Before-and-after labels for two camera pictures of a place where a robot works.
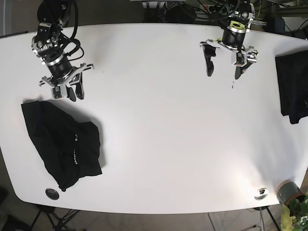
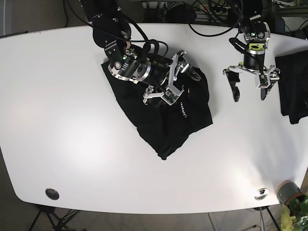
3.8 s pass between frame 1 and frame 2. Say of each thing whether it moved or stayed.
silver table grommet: stayed
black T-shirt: stayed
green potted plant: stayed
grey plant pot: stayed
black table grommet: stayed
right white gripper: moved
